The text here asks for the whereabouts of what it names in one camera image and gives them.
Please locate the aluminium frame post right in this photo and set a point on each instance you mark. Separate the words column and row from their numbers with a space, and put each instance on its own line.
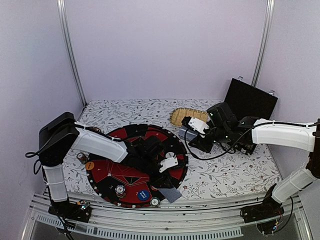
column 270, row 4

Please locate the round red black poker mat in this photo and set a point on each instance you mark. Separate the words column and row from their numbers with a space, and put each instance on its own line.
column 107, row 174

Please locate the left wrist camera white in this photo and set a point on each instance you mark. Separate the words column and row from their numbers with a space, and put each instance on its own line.
column 168, row 163

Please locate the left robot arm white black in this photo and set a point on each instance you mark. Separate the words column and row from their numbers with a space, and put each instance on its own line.
column 65, row 133

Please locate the red floral round dish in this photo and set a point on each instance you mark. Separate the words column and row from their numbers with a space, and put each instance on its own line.
column 95, row 129

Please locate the dealt blue card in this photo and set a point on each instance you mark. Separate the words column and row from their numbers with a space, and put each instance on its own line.
column 171, row 194

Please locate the aluminium front rail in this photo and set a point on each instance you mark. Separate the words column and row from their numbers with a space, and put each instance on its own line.
column 197, row 219

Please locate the woven bamboo tray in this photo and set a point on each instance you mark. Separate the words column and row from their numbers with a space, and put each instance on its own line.
column 178, row 114

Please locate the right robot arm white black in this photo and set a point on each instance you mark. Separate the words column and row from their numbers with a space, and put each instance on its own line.
column 304, row 136

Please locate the black poker set case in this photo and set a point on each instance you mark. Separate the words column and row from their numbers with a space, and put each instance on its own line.
column 248, row 103

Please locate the multicolour chip stack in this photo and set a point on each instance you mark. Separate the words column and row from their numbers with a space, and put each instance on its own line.
column 82, row 157

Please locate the blue small blind button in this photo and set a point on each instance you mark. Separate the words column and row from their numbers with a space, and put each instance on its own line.
column 143, row 195

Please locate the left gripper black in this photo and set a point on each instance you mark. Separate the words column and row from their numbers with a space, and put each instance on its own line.
column 158, row 182

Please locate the blue white poker chip stack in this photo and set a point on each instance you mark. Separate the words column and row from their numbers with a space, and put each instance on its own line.
column 120, row 191

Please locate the white dealer button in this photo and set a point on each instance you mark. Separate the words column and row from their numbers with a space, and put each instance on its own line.
column 170, row 156

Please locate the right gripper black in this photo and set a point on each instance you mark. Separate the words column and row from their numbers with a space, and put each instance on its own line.
column 201, row 144

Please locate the green poker chip stack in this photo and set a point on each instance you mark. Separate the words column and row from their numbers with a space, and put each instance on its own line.
column 155, row 202

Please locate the aluminium frame post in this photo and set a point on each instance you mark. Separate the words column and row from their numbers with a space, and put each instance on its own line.
column 270, row 4
column 62, row 13

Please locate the aluminium frame post left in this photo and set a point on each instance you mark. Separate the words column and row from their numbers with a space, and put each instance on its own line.
column 62, row 13

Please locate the orange big blind button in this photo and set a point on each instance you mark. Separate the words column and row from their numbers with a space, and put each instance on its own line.
column 89, row 165

